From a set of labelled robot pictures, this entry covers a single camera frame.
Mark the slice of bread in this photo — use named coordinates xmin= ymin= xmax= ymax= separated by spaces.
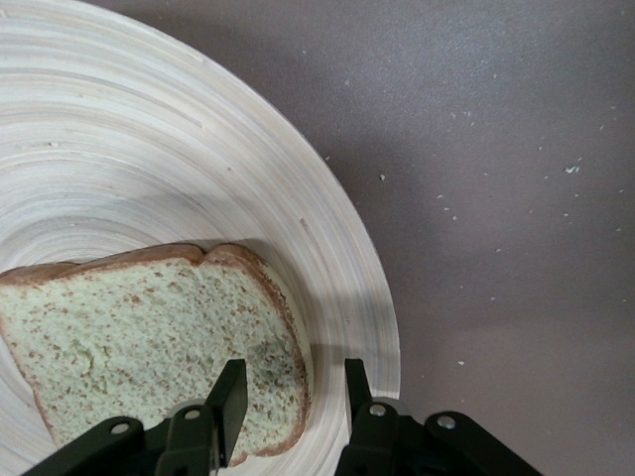
xmin=0 ymin=242 xmax=314 ymax=468

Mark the round pale wooden plate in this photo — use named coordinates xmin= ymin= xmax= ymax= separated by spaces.
xmin=0 ymin=0 xmax=402 ymax=476

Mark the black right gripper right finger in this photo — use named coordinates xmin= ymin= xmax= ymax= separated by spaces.
xmin=336 ymin=357 xmax=547 ymax=476

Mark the brown table cover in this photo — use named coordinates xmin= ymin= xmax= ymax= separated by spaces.
xmin=83 ymin=0 xmax=635 ymax=476

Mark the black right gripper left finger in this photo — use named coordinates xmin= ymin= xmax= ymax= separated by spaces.
xmin=19 ymin=359 xmax=248 ymax=476

